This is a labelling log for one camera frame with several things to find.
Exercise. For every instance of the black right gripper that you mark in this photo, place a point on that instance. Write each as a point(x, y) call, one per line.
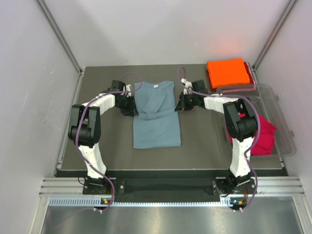
point(182, 106)

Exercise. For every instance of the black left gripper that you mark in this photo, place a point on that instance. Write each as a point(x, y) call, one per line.
point(131, 109)

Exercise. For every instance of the light blue t-shirt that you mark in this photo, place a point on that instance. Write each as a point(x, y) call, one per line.
point(157, 122)

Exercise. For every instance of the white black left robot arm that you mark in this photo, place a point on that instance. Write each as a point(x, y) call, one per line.
point(85, 132)

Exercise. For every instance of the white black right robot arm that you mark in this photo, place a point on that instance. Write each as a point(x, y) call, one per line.
point(239, 171)

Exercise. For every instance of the folded orange t-shirt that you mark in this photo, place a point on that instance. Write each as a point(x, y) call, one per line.
point(227, 72)

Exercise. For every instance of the folded pink t-shirt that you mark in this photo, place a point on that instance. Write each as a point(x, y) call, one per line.
point(239, 88)

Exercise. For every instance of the clear plastic bin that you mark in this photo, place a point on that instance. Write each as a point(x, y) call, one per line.
point(266, 104)

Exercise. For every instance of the crumpled red t-shirt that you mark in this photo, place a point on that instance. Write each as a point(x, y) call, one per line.
point(264, 139)

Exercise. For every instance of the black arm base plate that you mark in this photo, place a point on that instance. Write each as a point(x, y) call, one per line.
point(127, 186)

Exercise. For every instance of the slotted grey cable duct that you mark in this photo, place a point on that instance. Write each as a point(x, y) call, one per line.
point(104, 202)

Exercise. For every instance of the grey aluminium frame rail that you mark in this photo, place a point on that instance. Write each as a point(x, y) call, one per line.
point(267, 186)

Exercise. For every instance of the left vertical frame post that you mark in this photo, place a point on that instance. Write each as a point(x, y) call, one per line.
point(58, 33)

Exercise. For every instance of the vertical frame post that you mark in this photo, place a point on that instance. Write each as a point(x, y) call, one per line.
point(58, 33)
point(275, 32)

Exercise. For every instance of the right vertical frame post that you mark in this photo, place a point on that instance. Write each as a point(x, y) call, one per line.
point(275, 32)

